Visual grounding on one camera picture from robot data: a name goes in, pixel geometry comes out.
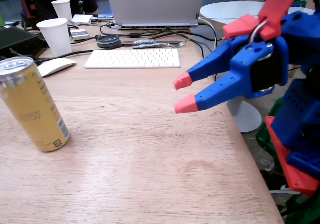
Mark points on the large white paper cup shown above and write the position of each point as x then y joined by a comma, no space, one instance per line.
56,37

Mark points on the silver power adapter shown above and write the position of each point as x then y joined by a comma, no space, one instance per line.
79,34

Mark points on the white computer mouse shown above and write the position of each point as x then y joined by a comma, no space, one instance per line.
56,66

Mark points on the black flat box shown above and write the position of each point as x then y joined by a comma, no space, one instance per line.
15,40

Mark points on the green plastic clamp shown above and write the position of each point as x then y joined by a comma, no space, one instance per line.
305,211
265,139

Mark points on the white keyboard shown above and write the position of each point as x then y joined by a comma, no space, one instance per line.
132,58

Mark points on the red robot base plate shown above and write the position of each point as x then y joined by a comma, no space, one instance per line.
297,176

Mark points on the silver laptop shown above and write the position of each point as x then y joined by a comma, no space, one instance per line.
155,4

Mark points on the round white pedestal table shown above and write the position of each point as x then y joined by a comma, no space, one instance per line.
232,10

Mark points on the red wrist camera mount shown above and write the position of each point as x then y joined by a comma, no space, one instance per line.
277,6

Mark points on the blue gripper black motor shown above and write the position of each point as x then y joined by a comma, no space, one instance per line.
246,65

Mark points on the yellow drink can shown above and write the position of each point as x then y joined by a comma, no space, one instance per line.
30,104

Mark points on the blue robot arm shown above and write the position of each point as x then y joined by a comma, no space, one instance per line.
300,114

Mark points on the crumpled aluminium foil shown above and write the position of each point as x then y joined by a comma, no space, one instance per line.
145,44

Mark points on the white usb hub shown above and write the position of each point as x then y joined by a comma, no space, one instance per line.
82,19

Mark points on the small white paper cup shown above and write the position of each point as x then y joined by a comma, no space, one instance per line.
63,9

